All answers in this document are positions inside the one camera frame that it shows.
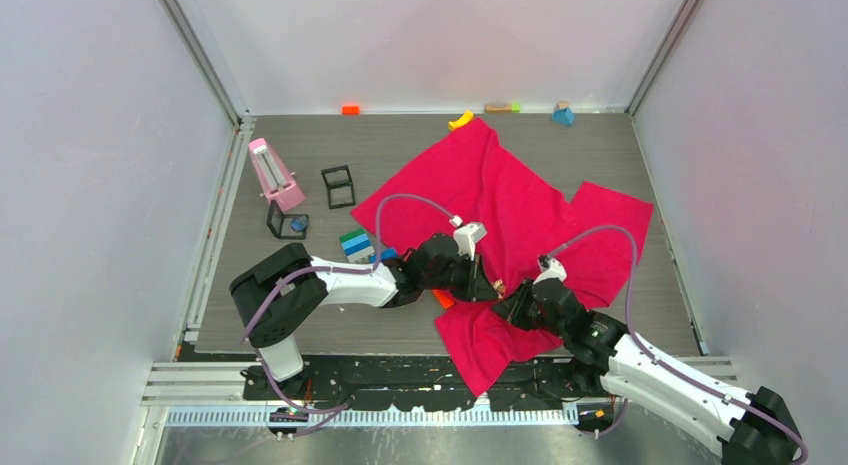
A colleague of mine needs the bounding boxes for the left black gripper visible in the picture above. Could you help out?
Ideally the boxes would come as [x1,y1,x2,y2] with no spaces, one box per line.
[421,250,498,304]

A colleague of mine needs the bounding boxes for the red t-shirt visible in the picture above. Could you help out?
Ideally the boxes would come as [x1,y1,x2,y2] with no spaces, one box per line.
[349,116,656,398]

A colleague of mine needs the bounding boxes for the round blue button brooch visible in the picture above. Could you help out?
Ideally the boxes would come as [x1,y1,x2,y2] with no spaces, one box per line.
[290,215,309,233]

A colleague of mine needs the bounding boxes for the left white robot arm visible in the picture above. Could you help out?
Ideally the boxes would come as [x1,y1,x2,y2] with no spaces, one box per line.
[229,233,498,399]

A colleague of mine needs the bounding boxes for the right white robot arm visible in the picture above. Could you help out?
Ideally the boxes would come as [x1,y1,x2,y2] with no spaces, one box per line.
[492,278,809,464]

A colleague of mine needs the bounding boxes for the black open brooch case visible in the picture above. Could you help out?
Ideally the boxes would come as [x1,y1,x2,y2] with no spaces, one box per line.
[320,164,357,210]

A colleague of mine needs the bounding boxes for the black case with blue brooch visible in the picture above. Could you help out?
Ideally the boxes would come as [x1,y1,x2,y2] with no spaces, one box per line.
[266,201,310,240]

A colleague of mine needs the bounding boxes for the orange long block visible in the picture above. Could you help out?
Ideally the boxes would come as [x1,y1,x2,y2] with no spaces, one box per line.
[432,290,455,309]

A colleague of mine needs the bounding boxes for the blue toothed block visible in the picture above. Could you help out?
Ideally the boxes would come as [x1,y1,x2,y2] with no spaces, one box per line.
[371,248,397,263]

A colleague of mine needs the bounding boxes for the green blue grey block stack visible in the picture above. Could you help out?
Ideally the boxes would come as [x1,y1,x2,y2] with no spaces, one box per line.
[339,228,375,264]

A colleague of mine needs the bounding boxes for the yellow arch block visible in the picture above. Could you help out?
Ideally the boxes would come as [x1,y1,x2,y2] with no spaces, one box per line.
[448,110,475,131]

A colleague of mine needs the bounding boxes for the brown wooden block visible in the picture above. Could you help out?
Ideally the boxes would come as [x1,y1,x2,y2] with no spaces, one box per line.
[484,103,513,114]

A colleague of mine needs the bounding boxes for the blue triangular block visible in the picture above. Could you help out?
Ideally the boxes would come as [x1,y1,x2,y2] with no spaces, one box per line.
[551,101,576,126]

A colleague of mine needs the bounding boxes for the pink metronome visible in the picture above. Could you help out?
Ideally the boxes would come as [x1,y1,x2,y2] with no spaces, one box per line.
[248,138,305,212]

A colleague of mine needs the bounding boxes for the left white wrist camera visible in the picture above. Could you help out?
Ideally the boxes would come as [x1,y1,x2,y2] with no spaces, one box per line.
[453,222,487,258]

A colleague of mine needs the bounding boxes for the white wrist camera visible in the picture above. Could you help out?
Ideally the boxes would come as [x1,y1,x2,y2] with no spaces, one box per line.
[453,222,487,258]
[534,255,567,283]

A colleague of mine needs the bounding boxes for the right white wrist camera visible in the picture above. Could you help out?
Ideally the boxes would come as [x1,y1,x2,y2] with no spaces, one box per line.
[534,255,567,283]

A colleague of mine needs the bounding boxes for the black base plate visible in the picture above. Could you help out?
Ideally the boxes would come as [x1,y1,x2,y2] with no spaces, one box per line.
[277,355,624,413]

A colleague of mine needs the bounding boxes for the red-orange block at wall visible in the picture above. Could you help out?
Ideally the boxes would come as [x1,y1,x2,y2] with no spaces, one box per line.
[341,103,361,115]

